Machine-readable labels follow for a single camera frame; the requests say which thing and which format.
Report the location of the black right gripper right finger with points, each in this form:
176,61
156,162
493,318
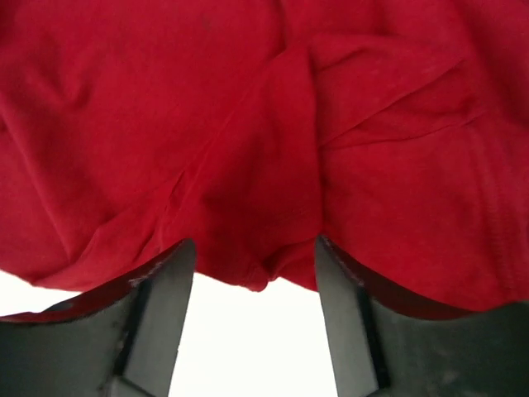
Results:
388,341

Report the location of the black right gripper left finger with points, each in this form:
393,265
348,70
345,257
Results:
119,339

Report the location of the red t-shirt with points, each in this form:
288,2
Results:
397,129

